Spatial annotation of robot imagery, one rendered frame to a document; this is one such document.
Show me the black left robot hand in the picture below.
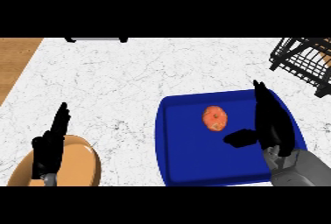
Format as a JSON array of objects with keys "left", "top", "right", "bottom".
[{"left": 30, "top": 101, "right": 73, "bottom": 180}]

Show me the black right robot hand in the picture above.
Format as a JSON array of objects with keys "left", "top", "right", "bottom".
[{"left": 222, "top": 79, "right": 296, "bottom": 158}]

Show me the orange squash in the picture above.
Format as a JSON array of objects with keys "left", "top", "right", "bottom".
[{"left": 201, "top": 105, "right": 229, "bottom": 132}]

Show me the blue tray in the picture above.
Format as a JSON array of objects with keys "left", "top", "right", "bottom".
[{"left": 154, "top": 88, "right": 309, "bottom": 187}]

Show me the tan wooden bowl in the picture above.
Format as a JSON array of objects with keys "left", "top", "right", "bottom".
[{"left": 6, "top": 134, "right": 104, "bottom": 187}]

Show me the black wire tiered basket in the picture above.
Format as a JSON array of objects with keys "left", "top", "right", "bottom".
[{"left": 268, "top": 38, "right": 331, "bottom": 99}]

